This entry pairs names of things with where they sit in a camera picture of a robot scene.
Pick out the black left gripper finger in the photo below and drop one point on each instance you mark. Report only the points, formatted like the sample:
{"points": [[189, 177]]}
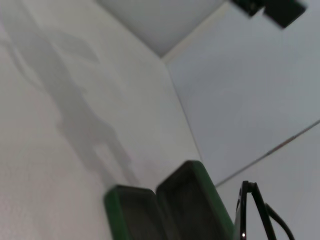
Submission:
{"points": [[282, 10]]}

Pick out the black glasses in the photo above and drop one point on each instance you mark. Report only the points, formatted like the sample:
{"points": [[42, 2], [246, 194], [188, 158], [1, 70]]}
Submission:
{"points": [[242, 200]]}

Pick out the green glasses case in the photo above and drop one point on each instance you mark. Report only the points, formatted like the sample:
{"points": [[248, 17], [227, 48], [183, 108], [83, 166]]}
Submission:
{"points": [[190, 212]]}

